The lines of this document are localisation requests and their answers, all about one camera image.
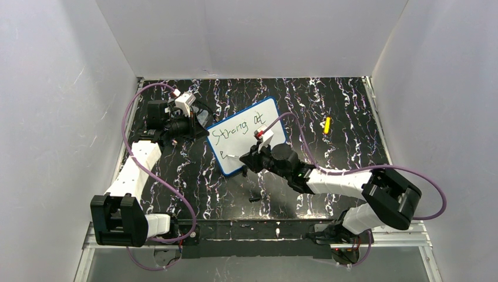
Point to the yellow handled screwdriver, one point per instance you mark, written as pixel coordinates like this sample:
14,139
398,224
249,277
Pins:
327,125

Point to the clear plastic parts box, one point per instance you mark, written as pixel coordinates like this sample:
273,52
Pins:
204,115

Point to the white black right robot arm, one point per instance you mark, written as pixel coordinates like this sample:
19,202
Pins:
389,198

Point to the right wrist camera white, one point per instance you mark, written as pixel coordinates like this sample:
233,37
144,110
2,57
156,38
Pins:
263,136

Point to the aluminium frame rail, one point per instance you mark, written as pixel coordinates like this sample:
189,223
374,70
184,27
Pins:
261,250

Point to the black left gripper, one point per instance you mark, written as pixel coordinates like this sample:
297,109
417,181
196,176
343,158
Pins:
193,124

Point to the blue framed whiteboard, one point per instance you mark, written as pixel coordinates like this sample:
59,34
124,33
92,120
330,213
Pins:
235,134

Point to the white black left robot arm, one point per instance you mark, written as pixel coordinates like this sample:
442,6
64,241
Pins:
118,218

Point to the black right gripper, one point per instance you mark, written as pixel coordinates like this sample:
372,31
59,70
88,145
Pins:
256,157

